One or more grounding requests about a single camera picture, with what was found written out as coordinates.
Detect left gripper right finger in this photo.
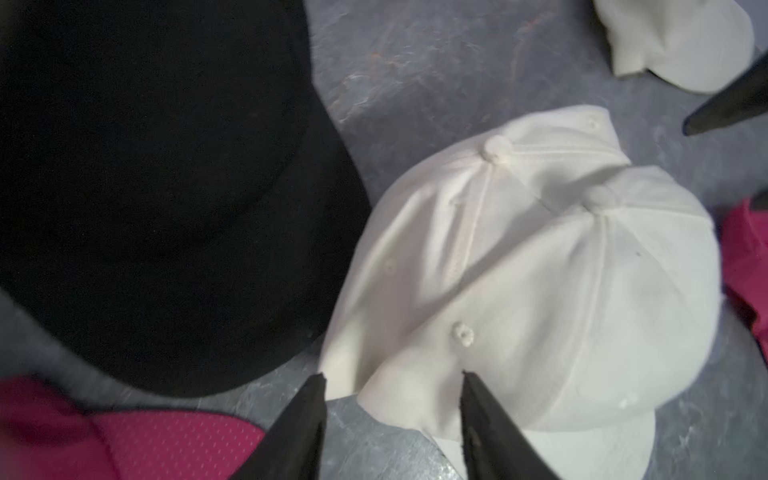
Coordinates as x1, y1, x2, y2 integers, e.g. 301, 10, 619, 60
459, 371, 558, 480

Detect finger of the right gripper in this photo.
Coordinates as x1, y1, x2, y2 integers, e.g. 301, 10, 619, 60
682, 53, 767, 137

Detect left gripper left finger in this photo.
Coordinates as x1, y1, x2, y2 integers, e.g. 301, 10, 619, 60
231, 374, 327, 480

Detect cream cap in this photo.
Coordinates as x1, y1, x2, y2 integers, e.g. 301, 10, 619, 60
319, 105, 629, 400
593, 0, 755, 94
357, 167, 719, 479

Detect pink cap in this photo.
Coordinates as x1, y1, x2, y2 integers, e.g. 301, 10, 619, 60
720, 197, 767, 360
1, 376, 265, 479

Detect black cap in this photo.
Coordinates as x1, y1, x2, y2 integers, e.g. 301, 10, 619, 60
1, 1, 370, 398

